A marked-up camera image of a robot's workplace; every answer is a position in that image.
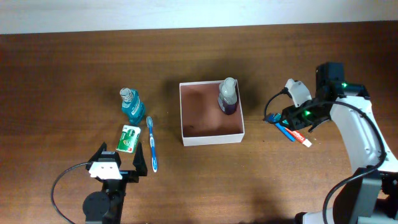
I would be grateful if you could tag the clear blue pump bottle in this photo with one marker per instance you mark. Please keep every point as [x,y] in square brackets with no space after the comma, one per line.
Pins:
[227,98]

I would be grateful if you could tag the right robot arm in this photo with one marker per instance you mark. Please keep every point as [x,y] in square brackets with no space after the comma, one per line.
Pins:
[370,194]

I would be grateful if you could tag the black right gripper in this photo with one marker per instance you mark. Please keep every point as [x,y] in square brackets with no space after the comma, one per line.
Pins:
[295,122]

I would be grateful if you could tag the white cardboard box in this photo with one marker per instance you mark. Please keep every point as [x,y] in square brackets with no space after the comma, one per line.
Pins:
[201,118]

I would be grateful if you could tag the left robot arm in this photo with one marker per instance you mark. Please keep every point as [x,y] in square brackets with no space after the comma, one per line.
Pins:
[106,205]

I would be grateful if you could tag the blue white toothbrush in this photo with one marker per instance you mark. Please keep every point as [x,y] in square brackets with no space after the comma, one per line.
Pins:
[150,125]

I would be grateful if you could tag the red green toothpaste tube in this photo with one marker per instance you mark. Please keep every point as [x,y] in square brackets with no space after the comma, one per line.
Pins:
[299,137]

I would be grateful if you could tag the green white small box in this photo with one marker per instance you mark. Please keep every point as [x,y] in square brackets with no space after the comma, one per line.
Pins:
[129,139]

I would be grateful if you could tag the teal mouthwash bottle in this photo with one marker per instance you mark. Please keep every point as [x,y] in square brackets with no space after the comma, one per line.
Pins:
[132,105]

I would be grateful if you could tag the blue disposable razor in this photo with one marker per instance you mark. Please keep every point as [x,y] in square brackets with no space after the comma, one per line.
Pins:
[273,118]

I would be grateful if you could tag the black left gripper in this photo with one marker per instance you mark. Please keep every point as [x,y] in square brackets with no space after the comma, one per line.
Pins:
[139,163]

